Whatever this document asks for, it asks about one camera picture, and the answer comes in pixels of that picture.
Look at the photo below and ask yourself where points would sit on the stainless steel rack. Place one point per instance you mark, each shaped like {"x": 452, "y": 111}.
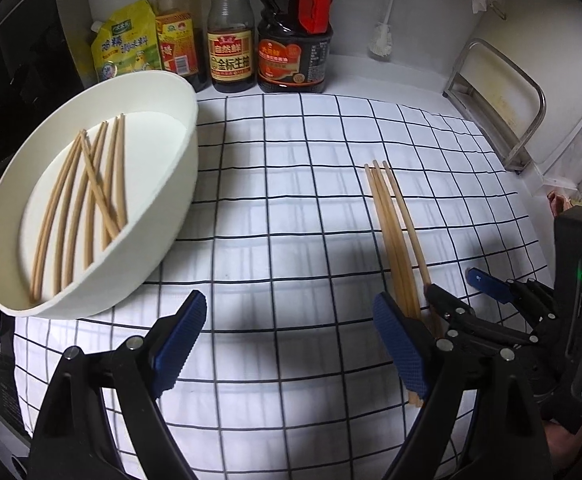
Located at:
{"x": 540, "y": 110}

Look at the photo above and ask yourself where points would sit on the white oval bowl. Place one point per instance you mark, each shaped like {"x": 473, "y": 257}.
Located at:
{"x": 171, "y": 170}

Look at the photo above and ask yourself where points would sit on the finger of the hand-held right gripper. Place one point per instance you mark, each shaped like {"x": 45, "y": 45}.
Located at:
{"x": 491, "y": 285}
{"x": 466, "y": 322}

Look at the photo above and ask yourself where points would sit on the clear bottle yellow red label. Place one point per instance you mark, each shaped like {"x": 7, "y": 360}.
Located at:
{"x": 178, "y": 45}

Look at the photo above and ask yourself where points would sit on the dark sauce jug red cap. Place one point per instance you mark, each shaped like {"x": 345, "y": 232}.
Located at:
{"x": 291, "y": 60}

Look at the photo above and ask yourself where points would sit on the reddish brown rag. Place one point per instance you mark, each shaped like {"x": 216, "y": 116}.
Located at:
{"x": 558, "y": 202}

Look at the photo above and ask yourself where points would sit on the black appliance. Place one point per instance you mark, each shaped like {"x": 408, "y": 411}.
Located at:
{"x": 21, "y": 60}

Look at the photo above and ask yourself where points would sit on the brown label soy sauce bottle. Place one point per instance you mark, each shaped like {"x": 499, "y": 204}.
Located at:
{"x": 231, "y": 55}

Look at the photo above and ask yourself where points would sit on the pile of wooden chopsticks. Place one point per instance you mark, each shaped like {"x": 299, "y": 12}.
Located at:
{"x": 102, "y": 187}

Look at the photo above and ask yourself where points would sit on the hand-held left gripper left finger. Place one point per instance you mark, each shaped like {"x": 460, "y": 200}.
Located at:
{"x": 181, "y": 345}

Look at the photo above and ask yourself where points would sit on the yellow seasoning pouch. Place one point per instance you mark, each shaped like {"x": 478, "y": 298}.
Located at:
{"x": 126, "y": 45}

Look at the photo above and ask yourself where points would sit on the white black grid cloth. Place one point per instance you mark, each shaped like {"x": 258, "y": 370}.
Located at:
{"x": 296, "y": 210}

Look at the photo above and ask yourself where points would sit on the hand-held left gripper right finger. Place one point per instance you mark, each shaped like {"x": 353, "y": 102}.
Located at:
{"x": 401, "y": 350}

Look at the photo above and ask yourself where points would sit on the person's right forearm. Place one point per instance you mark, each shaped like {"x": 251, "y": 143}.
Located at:
{"x": 563, "y": 452}

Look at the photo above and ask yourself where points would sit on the white dish brush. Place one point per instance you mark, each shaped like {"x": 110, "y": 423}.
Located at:
{"x": 382, "y": 40}

